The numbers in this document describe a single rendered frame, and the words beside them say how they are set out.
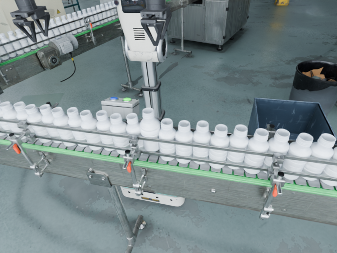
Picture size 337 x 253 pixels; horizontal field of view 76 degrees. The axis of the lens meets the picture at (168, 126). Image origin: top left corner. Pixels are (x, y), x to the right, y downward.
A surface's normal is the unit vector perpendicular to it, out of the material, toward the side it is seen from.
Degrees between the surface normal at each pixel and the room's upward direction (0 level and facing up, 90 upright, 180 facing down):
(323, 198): 90
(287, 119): 90
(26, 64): 90
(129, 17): 90
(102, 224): 0
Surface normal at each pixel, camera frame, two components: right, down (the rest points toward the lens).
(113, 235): -0.05, -0.77
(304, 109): -0.23, 0.64
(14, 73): 0.85, 0.30
